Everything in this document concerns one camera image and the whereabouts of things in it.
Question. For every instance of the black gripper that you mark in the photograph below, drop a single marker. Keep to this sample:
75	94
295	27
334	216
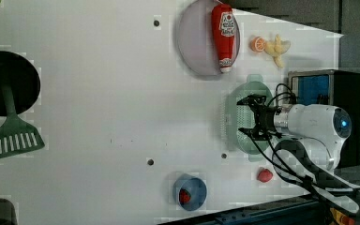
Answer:
263	116

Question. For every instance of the green plastic strainer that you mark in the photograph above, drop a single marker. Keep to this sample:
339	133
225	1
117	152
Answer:
240	116

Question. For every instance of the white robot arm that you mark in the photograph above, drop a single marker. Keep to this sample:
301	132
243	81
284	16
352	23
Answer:
310	140

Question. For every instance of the red strawberry toy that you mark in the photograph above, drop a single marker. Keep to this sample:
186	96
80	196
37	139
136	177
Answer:
265	176

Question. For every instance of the orange half toy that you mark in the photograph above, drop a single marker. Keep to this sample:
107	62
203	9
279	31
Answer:
257	44

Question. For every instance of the peeled banana toy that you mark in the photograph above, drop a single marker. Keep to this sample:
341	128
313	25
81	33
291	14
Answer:
276	48

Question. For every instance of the blue bowl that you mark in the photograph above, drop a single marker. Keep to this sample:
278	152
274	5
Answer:
195	186

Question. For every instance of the grey round plate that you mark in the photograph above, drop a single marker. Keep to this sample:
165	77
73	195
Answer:
195	38

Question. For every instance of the red ketchup bottle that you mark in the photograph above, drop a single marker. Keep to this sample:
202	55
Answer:
223	29

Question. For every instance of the black toaster oven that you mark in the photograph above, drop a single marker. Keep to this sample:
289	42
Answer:
338	88

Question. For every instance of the strawberry toy in bowl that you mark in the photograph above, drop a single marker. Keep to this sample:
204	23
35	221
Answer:
184	196

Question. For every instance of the green slotted spatula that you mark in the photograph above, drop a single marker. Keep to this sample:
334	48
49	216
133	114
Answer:
17	136

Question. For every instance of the black round pan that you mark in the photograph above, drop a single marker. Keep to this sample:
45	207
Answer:
23	78

